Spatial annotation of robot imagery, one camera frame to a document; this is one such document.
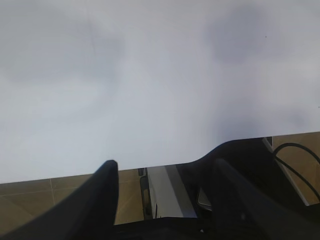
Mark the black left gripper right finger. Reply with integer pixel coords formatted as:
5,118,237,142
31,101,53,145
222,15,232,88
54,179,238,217
212,159,320,240

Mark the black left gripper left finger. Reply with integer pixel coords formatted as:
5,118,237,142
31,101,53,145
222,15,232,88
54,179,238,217
1,160,119,240

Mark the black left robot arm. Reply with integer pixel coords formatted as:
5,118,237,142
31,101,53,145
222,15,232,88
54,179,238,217
3,138,320,240

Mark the black cable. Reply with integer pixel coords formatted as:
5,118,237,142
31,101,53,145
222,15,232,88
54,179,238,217
272,142,320,198

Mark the white table leg frame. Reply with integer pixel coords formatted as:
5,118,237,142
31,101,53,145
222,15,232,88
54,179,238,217
146,138,312,218

